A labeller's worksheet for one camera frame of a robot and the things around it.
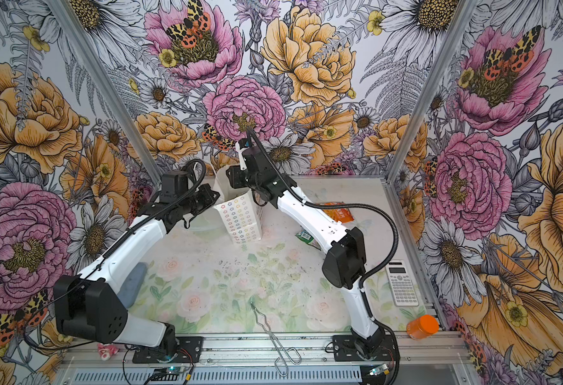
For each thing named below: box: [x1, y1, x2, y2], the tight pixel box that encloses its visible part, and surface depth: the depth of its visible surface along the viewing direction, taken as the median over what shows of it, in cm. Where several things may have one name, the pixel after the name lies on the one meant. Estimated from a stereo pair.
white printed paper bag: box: [214, 164, 262, 245], surface depth 87 cm
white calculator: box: [385, 259, 420, 308], surface depth 87 cm
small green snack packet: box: [295, 229, 322, 252], surface depth 96 cm
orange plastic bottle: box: [405, 314, 440, 341], surface depth 73 cm
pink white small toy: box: [97, 343, 120, 361], surface depth 73 cm
